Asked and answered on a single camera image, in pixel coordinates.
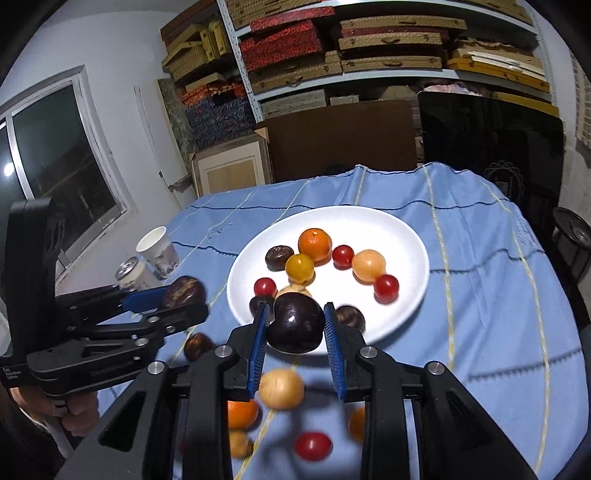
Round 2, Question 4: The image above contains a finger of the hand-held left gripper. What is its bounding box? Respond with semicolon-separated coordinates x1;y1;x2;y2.
58;284;174;320
85;302;209;345

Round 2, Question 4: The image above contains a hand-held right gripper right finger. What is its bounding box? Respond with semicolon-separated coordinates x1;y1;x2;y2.
323;302;539;480

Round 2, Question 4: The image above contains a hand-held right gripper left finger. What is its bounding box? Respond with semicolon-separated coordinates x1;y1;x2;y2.
55;302;271;480

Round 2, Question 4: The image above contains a large dark purple passion fruit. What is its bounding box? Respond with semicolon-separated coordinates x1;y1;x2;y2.
265;245;295;271
267;292;325;355

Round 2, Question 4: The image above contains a yellow cherry tomato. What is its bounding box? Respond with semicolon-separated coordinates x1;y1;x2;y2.
285;253;315;283

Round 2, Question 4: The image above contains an oval yellow passion fruit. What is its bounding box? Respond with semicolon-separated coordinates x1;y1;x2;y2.
351;249;387;283

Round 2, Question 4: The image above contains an orange mandarin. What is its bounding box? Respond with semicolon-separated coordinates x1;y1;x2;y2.
298;228;333;265
348;406;366;444
227;400;260;431

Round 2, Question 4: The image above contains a white oval plate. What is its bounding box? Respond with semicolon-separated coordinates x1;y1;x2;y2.
226;206;430;344

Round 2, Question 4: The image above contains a person's left hand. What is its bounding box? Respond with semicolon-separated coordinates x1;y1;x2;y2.
9;385;100;437

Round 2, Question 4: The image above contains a white drink can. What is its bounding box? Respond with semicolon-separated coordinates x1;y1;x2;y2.
115;257;160;292

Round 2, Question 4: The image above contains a white paper cup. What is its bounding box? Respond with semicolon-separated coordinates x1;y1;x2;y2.
136;226;181;280

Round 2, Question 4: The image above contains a small yellow passion fruit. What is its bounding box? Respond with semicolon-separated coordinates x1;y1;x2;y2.
229;430;254;459

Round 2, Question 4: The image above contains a white framed window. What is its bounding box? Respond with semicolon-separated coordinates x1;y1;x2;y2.
0;65;139;296

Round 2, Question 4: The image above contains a blue checked tablecloth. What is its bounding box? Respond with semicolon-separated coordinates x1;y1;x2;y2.
95;162;587;480

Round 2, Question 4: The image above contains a light cardboard box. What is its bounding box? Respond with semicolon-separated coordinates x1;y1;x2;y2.
191;128;273;198

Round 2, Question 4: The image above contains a green marbled board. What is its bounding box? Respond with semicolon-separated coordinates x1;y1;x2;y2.
157;78;199;160

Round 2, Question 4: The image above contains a pile of blue patterned boxes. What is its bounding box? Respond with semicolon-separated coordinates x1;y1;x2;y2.
180;80;257;151

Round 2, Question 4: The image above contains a brown board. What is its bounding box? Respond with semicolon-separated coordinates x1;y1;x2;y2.
265;99;419;183

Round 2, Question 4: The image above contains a pile of yellow woven boxes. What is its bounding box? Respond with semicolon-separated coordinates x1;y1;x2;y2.
161;18;236;90

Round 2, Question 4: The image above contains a white metal shelf rack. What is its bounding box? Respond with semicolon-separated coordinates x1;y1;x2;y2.
217;0;557;121

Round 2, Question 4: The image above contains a black round stool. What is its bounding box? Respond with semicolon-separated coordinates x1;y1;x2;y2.
551;207;591;273

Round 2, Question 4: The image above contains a black glossy panel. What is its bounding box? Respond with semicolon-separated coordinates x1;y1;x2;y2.
418;91;566;217

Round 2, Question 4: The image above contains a red patterned box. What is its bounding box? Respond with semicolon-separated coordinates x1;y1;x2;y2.
239;22;323;71
252;6;336;32

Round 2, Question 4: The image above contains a pink cloth bundle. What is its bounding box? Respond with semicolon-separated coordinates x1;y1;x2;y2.
420;80;490;95

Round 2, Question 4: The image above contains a stack of tan woven boxes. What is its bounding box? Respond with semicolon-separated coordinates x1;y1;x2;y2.
226;0;555;118

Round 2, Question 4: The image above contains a barred window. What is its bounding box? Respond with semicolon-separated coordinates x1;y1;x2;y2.
570;46;591;158

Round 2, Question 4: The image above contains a round wire rack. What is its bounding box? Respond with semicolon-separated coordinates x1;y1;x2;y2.
483;159;525;201

